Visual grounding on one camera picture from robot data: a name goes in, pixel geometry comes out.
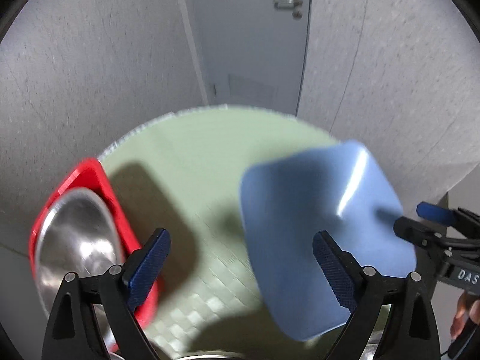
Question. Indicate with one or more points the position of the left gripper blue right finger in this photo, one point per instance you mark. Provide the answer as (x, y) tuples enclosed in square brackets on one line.
[(353, 290)]

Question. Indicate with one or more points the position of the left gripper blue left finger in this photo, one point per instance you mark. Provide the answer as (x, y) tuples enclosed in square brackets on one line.
[(121, 293)]

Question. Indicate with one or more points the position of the green tablecloth with lace skirt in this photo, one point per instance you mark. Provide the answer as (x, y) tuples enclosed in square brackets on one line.
[(182, 172)]

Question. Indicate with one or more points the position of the person right hand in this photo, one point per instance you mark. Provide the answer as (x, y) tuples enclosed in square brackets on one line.
[(468, 307)]

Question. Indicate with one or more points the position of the red plastic basin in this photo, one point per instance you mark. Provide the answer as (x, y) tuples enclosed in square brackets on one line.
[(93, 277)]

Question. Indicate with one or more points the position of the metal door handle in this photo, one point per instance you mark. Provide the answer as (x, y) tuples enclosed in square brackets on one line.
[(290, 5)]

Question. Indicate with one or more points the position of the large steel bowl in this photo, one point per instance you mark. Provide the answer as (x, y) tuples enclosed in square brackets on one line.
[(77, 235)]

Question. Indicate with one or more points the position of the grey door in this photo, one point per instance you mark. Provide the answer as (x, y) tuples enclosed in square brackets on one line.
[(249, 53)]

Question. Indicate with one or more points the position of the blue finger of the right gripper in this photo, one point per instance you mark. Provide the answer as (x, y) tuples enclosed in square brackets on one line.
[(435, 214)]

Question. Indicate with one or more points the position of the fluted steel bowl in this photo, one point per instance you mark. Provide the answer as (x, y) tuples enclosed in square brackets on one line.
[(213, 355)]

